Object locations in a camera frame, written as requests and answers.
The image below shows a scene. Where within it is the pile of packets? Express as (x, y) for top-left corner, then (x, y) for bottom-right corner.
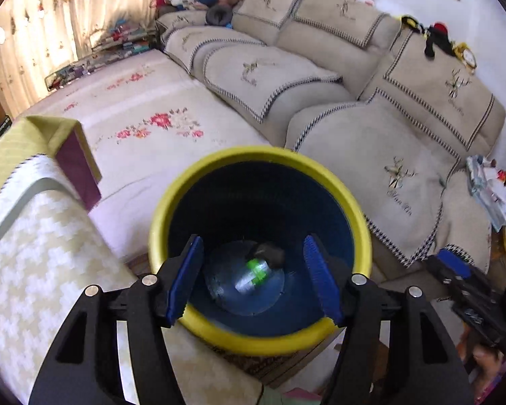
(466, 155), (506, 233)

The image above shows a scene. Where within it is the black neck pillow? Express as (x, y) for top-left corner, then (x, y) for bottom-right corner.
(206, 4), (234, 27)

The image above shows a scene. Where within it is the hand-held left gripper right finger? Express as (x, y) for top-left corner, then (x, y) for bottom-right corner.
(303, 234), (475, 405)

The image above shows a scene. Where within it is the pile of books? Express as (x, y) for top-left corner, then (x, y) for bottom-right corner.
(44, 19), (159, 91)

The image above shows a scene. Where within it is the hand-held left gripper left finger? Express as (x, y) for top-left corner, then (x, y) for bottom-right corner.
(29, 235), (205, 405)

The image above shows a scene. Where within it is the white floral mat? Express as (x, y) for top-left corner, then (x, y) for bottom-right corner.
(17, 48), (279, 262)

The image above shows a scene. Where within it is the yellow black plush toy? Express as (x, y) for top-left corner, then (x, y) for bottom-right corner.
(398, 15), (424, 34)

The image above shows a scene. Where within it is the yellow zigzag tablecloth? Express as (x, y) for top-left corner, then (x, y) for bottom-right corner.
(0, 116), (262, 405)

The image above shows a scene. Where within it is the dark wrapper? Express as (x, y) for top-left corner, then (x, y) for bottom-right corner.
(248, 242), (286, 267)

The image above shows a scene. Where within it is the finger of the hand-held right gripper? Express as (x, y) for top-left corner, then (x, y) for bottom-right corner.
(426, 249), (473, 298)

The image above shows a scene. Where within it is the green plastic bottle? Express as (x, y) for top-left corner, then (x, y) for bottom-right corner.
(235, 257), (273, 294)

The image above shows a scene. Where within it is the beige sofa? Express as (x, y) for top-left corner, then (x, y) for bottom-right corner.
(155, 0), (506, 304)

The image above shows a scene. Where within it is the yellow rimmed blue trash bin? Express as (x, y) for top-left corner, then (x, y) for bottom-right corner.
(148, 146), (372, 356)

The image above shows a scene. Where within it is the beige patterned curtain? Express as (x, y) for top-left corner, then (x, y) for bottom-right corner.
(0, 0), (207, 114)

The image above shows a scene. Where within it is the yellow white plush toy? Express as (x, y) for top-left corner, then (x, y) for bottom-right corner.
(453, 42), (479, 70)

